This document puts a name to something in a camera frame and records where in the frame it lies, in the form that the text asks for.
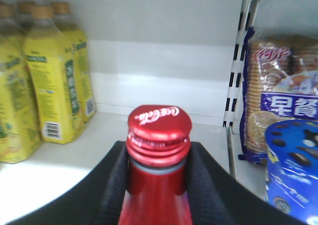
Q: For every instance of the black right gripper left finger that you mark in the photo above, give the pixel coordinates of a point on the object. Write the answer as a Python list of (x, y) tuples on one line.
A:
[(95, 200)]

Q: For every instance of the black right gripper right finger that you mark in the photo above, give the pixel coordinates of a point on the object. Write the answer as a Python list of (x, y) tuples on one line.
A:
[(215, 198)]

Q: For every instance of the red coke bottle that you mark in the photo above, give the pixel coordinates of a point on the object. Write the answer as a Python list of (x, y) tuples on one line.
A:
[(158, 144)]

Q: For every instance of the blue cookie tub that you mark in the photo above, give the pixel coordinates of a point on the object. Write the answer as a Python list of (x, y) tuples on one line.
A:
[(292, 168)]

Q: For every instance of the yellow pear drink bottle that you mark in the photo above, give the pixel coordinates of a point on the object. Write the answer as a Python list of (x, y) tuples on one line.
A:
[(25, 18), (66, 24), (19, 125), (50, 58)]

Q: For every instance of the purple biscuit package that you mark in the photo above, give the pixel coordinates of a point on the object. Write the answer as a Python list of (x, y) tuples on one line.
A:
[(280, 82)]

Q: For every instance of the white shelf unit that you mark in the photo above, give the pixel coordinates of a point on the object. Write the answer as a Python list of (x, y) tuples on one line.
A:
[(179, 52)]

